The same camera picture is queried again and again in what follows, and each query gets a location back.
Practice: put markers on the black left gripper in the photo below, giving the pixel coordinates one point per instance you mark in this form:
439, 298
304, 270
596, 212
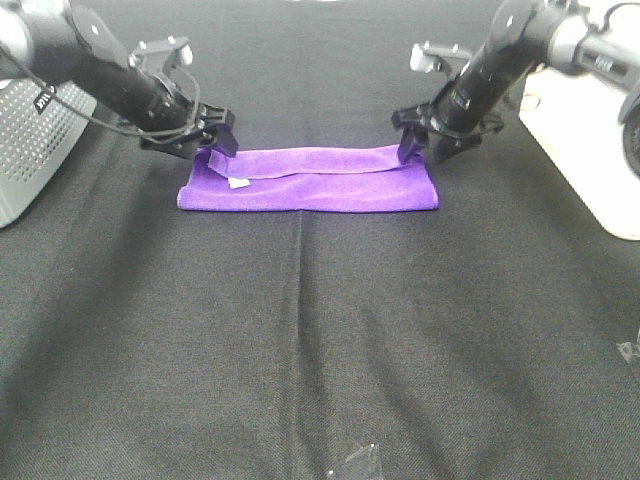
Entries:
181, 125

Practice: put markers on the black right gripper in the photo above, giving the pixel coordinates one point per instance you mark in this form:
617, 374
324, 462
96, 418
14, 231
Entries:
452, 122

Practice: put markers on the purple microfiber towel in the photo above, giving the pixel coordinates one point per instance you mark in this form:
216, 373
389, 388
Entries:
325, 179

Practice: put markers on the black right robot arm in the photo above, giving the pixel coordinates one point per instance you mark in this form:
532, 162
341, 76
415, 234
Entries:
523, 36

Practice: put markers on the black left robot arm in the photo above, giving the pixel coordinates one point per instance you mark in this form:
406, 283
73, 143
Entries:
56, 42

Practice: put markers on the white plastic storage bin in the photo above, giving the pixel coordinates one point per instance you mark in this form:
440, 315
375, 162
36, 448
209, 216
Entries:
575, 121

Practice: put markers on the grey perforated plastic basket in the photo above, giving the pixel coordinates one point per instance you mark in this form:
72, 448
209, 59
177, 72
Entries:
37, 135

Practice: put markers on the clear tape piece right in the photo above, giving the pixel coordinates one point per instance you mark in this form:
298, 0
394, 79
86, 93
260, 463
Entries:
630, 350

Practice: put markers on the clear tape piece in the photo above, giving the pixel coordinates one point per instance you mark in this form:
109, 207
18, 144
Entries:
363, 464
630, 350

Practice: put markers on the clear tape piece front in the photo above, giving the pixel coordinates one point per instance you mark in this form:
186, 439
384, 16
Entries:
363, 464

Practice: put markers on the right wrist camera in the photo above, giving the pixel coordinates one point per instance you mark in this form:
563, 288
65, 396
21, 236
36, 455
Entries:
427, 57

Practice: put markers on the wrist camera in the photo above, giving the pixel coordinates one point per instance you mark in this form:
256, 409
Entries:
427, 57
162, 55

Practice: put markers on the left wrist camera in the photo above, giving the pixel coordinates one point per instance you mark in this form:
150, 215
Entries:
162, 55

